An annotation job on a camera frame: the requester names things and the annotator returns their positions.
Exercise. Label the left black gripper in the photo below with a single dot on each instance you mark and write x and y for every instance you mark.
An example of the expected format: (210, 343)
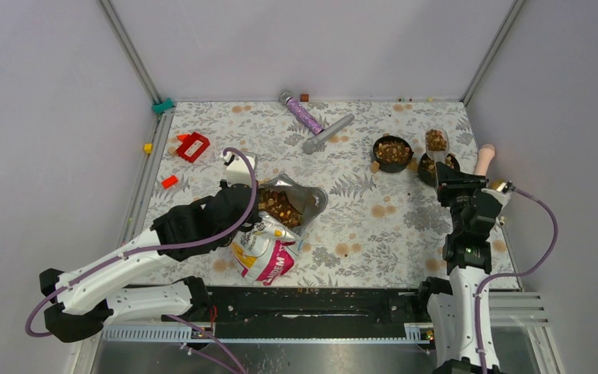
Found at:
(256, 217)

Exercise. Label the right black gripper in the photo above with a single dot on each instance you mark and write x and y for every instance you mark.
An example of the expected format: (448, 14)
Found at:
(455, 182)

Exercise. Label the clear plastic scoop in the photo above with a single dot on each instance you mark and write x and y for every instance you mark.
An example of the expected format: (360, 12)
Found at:
(437, 144)

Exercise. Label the cat food bag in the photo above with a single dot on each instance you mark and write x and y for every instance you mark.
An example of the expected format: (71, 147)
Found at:
(270, 249)

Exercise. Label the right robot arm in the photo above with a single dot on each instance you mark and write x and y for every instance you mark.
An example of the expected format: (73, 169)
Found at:
(459, 305)

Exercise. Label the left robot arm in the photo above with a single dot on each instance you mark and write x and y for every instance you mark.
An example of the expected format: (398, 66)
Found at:
(80, 303)

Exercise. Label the right black pet bowl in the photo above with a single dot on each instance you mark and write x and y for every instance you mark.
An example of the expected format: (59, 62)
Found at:
(426, 168)

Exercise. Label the black pet bowl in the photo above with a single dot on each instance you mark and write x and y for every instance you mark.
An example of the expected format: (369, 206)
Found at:
(390, 154)
(426, 168)

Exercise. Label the pet food kibble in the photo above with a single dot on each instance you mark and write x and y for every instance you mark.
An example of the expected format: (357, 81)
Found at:
(277, 205)

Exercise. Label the left black pet bowl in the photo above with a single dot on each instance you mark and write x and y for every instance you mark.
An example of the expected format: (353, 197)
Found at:
(390, 154)

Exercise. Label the pink microphone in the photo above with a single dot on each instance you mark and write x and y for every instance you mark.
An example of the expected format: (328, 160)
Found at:
(485, 156)

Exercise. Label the small orange block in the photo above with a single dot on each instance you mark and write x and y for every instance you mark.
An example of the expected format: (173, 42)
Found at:
(169, 182)

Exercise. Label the floral table mat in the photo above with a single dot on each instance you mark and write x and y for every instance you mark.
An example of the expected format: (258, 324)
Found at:
(378, 230)

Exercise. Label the red toy block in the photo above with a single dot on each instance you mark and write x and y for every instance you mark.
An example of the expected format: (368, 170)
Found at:
(192, 147)

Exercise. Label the grey microphone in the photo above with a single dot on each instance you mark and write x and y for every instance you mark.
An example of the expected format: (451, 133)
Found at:
(312, 144)

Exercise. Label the teal corner clip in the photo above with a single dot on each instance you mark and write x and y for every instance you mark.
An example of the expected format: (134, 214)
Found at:
(163, 106)

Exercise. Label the purple glitter microphone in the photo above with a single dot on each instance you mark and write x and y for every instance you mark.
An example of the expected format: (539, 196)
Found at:
(300, 112)

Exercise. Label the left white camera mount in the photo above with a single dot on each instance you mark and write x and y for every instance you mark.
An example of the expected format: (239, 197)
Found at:
(236, 171)

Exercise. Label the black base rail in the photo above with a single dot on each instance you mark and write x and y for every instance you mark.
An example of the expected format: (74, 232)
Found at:
(310, 313)

